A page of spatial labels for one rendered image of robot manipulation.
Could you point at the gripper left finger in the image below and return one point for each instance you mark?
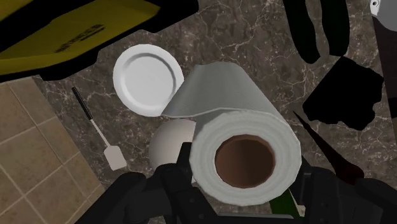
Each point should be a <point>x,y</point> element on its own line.
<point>145,198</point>

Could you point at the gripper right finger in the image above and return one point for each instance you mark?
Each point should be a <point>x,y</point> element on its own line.
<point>341,204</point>

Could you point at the dark red pointed object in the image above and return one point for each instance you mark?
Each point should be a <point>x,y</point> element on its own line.
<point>335,158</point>

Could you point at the green object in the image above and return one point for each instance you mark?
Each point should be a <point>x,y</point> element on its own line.
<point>283,204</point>

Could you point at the white round bowl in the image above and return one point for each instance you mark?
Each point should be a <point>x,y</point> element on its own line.
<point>169,142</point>

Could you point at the white round plate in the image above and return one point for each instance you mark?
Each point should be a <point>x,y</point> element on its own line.
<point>145,79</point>

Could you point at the white paper towel roll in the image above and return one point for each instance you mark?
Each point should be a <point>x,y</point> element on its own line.
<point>223,102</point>

